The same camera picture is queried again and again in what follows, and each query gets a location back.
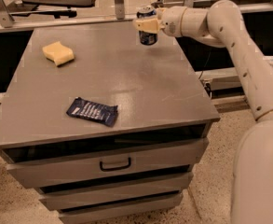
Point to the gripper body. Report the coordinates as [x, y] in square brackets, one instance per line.
[171, 21]

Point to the blue pepsi can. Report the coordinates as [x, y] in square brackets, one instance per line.
[146, 38]

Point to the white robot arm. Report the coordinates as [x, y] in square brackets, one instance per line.
[222, 26]

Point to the yellow sponge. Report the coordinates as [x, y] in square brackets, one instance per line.
[58, 53]

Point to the black office chair base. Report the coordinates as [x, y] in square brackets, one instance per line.
[58, 0]

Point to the blue snack wrapper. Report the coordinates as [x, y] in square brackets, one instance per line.
[92, 111]

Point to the grey drawer cabinet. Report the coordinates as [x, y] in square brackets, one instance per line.
[158, 96]

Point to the middle grey drawer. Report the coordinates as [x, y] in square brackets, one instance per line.
[116, 191]

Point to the grey drawer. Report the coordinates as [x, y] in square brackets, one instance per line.
[162, 201]
[93, 165]
[116, 191]

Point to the top grey drawer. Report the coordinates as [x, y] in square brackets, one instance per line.
[93, 165]

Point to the bottom grey drawer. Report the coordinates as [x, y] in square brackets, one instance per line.
[162, 201]

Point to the metal frame rail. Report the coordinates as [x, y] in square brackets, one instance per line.
[80, 17]

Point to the black drawer handle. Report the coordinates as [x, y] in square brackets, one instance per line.
[115, 166]

